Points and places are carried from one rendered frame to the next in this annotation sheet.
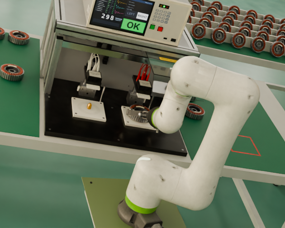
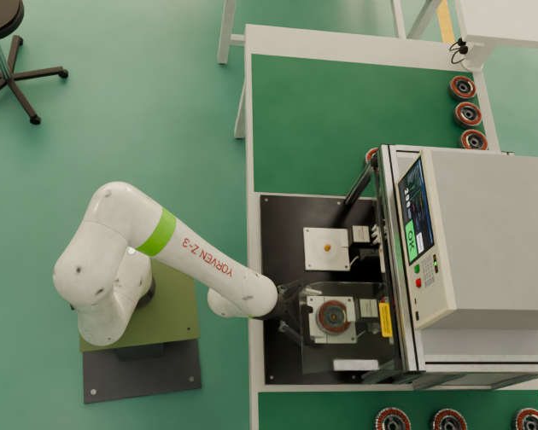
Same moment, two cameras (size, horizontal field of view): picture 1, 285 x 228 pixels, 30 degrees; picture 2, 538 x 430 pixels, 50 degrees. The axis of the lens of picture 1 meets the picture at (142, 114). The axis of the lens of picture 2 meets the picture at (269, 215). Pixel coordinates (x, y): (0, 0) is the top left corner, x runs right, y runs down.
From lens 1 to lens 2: 2.00 m
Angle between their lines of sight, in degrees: 63
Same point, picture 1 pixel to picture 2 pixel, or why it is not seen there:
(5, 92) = (336, 158)
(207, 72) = (91, 211)
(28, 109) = (307, 182)
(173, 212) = (138, 336)
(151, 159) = (130, 254)
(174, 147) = (274, 365)
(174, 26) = (427, 302)
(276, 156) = not seen: outside the picture
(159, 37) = (413, 290)
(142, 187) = not seen: hidden behind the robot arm
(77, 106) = (324, 233)
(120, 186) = (179, 275)
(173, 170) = not seen: hidden behind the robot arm
